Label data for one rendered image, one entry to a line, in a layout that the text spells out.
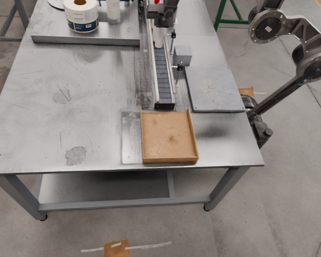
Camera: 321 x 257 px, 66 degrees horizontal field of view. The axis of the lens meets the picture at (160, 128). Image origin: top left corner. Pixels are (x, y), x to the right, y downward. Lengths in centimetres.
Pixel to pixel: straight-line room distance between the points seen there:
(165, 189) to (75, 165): 79
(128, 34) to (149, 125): 72
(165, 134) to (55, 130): 53
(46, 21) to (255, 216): 204
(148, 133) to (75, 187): 76
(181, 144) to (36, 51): 106
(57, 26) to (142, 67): 63
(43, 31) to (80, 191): 105
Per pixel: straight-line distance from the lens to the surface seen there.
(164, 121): 128
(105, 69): 155
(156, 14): 131
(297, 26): 166
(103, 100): 137
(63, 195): 179
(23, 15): 286
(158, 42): 161
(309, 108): 311
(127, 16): 193
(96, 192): 176
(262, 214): 217
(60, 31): 179
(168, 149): 119
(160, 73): 146
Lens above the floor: 184
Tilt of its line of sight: 54 degrees down
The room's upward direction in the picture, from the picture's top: 10 degrees clockwise
